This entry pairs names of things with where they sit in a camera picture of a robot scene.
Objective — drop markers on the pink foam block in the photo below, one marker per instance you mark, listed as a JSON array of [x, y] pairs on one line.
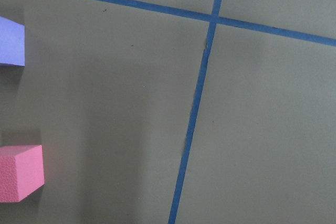
[[22, 171]]

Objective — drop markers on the purple foam block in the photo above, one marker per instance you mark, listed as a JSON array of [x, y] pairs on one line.
[[12, 43]]

